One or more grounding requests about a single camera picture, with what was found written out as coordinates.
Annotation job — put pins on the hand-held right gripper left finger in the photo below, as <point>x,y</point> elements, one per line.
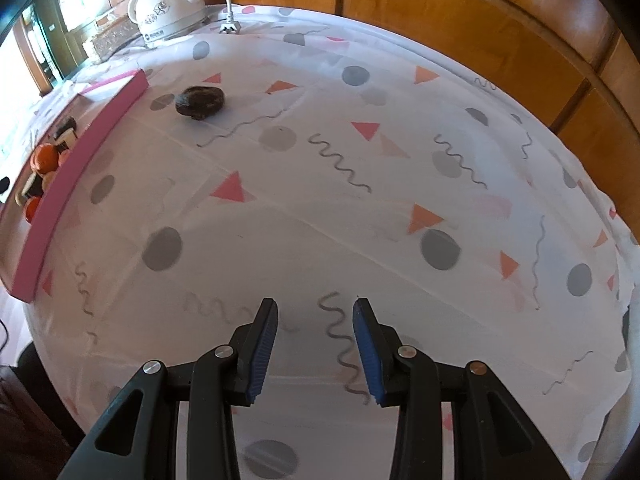
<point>264,350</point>

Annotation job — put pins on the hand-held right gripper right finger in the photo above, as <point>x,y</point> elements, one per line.
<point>365,355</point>

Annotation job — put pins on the dark purple passion fruit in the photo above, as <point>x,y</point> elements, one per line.
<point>200,101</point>

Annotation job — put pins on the pink shallow cardboard box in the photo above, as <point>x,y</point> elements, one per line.
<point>75,170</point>

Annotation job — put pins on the orange without stem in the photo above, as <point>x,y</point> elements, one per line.
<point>44,156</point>

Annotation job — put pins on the white patterned tablecloth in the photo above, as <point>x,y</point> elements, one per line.
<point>350,200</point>

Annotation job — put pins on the silver kettle base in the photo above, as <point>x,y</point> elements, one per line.
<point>185,30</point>

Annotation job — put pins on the ornate silver tissue box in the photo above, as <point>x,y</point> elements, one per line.
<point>112,40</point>

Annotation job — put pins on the white floral ceramic kettle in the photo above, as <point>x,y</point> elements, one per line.
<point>160,5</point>

